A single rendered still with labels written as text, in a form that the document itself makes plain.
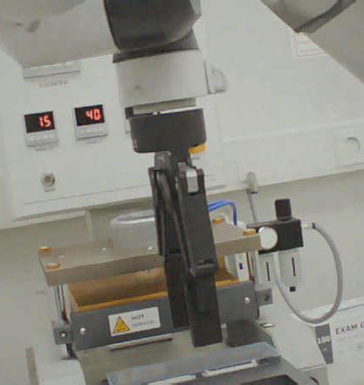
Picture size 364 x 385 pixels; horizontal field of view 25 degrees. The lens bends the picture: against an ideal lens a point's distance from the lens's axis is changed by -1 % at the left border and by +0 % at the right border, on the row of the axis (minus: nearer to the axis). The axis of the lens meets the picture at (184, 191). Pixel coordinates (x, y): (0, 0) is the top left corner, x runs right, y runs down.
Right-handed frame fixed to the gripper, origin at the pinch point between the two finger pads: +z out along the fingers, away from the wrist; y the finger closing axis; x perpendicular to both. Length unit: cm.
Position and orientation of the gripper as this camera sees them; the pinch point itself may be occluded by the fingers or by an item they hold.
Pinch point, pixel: (192, 308)
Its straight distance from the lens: 84.3
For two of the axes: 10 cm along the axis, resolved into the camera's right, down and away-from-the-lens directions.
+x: 9.6, -1.6, 2.4
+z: 1.4, 9.9, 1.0
